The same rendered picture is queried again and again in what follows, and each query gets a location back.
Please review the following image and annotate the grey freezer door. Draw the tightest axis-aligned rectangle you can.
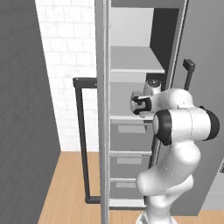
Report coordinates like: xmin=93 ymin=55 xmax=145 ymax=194
xmin=94 ymin=0 xmax=112 ymax=224

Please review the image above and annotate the black short door handle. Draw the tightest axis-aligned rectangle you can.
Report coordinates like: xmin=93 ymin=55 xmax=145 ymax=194
xmin=182 ymin=59 xmax=197 ymax=92

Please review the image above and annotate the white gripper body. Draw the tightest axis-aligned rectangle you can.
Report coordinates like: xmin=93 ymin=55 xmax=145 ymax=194
xmin=129 ymin=90 xmax=146 ymax=116

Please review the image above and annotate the grey freezer cabinet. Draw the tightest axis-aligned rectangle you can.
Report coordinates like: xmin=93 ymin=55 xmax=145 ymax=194
xmin=109 ymin=0 xmax=188 ymax=210

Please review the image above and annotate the black long door handle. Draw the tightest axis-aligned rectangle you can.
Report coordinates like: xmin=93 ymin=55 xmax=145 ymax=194
xmin=72 ymin=76 xmax=102 ymax=205

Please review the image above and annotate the grey fridge door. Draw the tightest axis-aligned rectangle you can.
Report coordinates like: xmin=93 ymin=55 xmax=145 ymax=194
xmin=148 ymin=0 xmax=224 ymax=217

